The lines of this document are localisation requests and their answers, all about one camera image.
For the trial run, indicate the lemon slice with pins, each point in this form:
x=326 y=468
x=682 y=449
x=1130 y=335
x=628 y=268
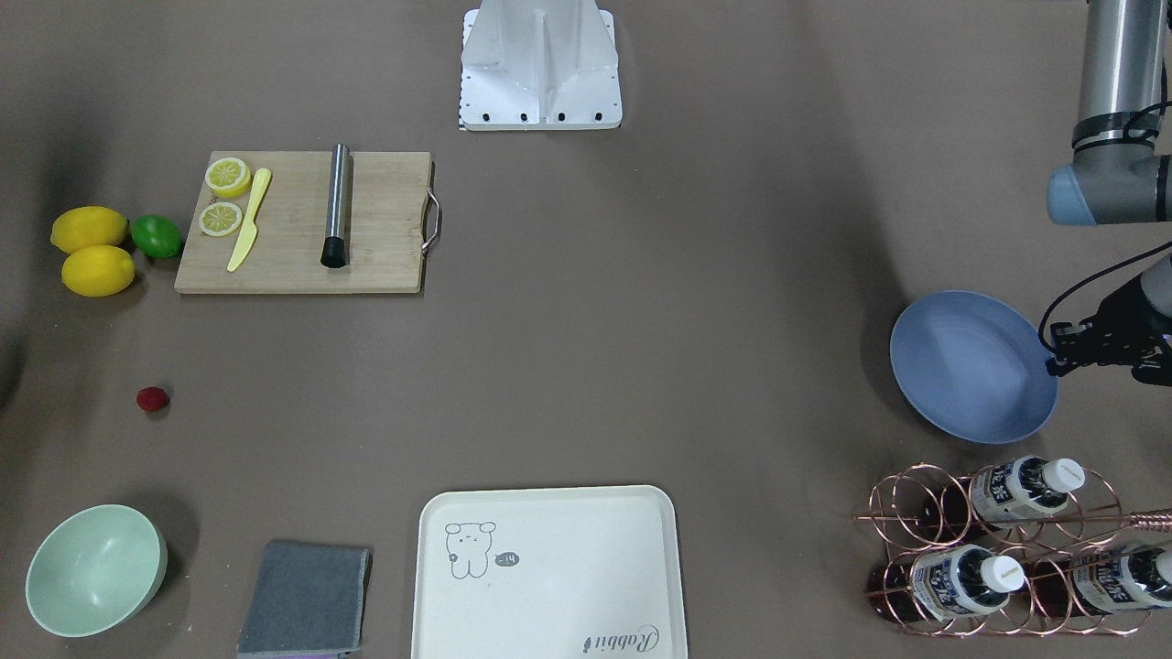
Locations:
x=220 y=219
x=228 y=177

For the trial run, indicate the grey folded cloth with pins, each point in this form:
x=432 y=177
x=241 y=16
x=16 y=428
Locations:
x=308 y=602

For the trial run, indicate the red strawberry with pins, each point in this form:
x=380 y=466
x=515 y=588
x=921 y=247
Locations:
x=152 y=399

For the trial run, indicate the dark drink bottle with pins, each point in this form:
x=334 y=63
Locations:
x=1125 y=580
x=995 y=498
x=945 y=585

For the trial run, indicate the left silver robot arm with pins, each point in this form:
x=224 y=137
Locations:
x=1116 y=177

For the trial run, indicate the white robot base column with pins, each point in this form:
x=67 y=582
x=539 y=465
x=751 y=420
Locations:
x=539 y=66

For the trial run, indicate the copper wire bottle rack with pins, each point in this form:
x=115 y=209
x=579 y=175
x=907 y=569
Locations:
x=909 y=510

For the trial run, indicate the lemon slice near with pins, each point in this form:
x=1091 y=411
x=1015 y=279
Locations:
x=220 y=219

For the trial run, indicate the green bowl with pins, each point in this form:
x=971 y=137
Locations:
x=95 y=570

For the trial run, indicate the cream rabbit tray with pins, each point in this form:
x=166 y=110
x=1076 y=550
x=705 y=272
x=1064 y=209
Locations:
x=578 y=572

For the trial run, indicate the yellow lemon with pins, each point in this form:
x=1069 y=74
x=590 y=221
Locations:
x=87 y=226
x=98 y=271

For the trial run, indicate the steel muddler black tip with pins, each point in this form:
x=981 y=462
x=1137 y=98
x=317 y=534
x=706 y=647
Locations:
x=335 y=249

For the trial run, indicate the dark drink bottle front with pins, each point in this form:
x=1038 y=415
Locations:
x=945 y=585

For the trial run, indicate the blue round plate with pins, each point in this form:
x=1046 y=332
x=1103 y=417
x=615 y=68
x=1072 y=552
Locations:
x=973 y=367

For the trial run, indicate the dark drink bottle middle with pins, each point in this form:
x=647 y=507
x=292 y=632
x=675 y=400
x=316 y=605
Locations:
x=995 y=498

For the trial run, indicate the lemon slice far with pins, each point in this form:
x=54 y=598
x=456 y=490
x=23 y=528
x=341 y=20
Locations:
x=228 y=177

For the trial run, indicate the green lime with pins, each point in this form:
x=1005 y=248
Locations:
x=156 y=236

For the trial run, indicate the yellow plastic knife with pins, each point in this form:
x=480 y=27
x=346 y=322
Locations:
x=248 y=231

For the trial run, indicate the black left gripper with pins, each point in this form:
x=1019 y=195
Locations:
x=1119 y=322

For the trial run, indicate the wooden cutting board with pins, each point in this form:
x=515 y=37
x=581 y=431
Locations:
x=386 y=239

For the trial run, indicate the dark drink bottle back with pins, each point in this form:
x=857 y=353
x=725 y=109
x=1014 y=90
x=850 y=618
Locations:
x=1125 y=580

